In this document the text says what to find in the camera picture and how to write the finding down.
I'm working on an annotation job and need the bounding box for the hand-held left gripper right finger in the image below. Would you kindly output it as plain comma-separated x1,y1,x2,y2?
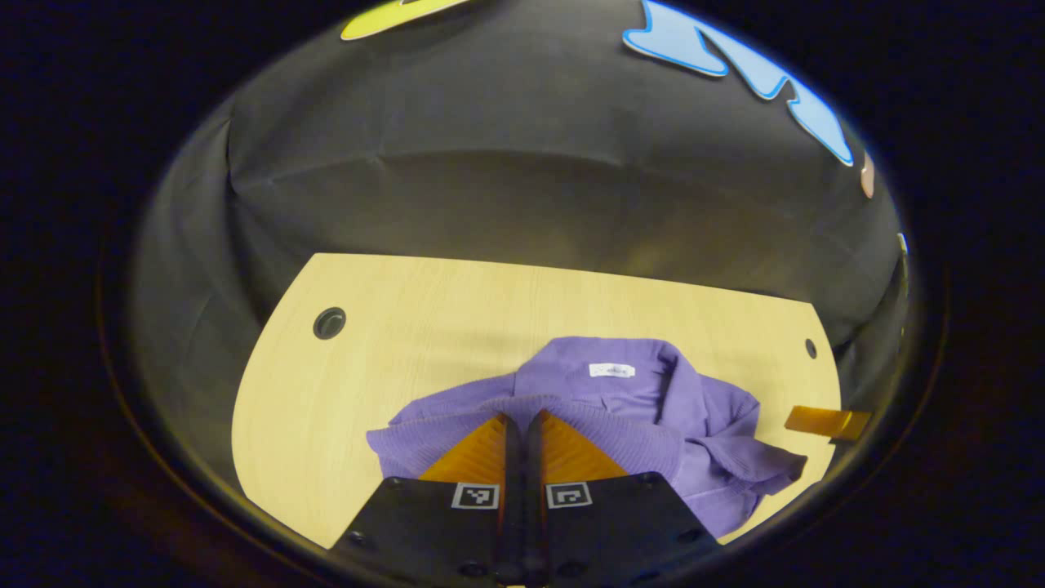
522,408,723,587

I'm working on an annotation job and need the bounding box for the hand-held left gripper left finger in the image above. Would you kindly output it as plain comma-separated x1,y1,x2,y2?
327,411,523,587

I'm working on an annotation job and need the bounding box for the purple knit cardigan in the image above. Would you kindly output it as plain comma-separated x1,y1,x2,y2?
366,336,809,540

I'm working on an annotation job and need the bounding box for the black backdrop cloth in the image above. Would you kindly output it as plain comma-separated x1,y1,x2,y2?
131,0,911,491

